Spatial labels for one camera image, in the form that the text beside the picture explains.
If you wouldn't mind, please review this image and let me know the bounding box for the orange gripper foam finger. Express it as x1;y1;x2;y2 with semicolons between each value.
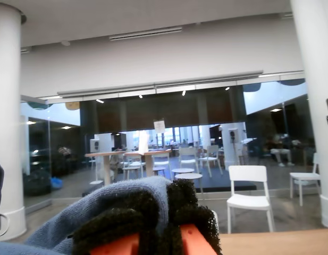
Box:
72;189;169;255
165;180;223;255

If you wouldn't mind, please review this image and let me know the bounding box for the blue printed T-shirt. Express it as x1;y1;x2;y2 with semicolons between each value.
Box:
0;155;173;255

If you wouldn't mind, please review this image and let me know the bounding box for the round white side table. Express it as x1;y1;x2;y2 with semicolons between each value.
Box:
174;172;205;196
122;165;142;182
171;167;195;175

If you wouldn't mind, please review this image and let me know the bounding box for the dark low platform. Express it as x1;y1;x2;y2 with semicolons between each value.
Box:
195;180;258;192

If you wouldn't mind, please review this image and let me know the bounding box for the white plastic chair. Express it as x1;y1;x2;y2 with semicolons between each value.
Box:
178;147;199;174
226;165;275;235
289;152;322;207
199;144;224;178

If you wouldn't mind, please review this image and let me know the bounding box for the high wooden table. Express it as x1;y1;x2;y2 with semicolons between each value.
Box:
124;148;172;178
84;150;128;185

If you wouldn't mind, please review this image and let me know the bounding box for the blue bag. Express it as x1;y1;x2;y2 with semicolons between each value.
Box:
50;176;63;190

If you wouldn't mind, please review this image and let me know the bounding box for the black beanbag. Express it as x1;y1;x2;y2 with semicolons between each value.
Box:
22;169;52;198

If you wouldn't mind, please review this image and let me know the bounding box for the white paper sign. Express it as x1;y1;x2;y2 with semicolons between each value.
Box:
153;120;166;133

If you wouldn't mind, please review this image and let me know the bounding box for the dark roller blind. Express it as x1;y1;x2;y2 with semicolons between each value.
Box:
79;84;247;134

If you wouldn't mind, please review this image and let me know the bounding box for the seated person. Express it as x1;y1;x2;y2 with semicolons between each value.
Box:
264;133;297;168

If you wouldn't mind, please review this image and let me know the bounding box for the white round column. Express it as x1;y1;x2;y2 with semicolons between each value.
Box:
0;4;28;242
289;0;328;230

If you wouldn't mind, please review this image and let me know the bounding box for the linear ceiling air vent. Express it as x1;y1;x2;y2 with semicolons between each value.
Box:
108;26;183;42

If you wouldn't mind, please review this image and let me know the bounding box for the grey blind rail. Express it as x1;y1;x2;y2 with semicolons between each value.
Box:
57;69;264;98

